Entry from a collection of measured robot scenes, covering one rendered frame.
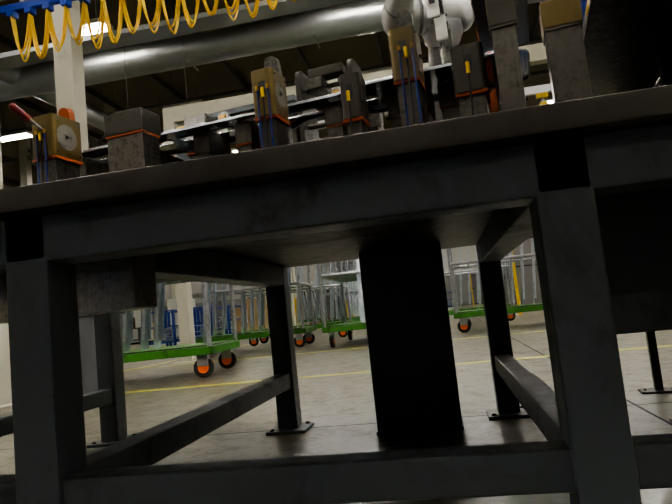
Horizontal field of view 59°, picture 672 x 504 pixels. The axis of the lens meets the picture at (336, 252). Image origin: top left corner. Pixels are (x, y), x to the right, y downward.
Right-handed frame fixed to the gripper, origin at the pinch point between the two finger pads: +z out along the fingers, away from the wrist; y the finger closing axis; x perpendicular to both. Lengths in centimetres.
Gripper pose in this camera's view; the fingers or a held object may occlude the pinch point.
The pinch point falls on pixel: (438, 25)
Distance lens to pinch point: 163.6
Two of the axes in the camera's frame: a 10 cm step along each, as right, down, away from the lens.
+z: 1.1, 9.9, -1.0
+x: 9.4, -1.3, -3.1
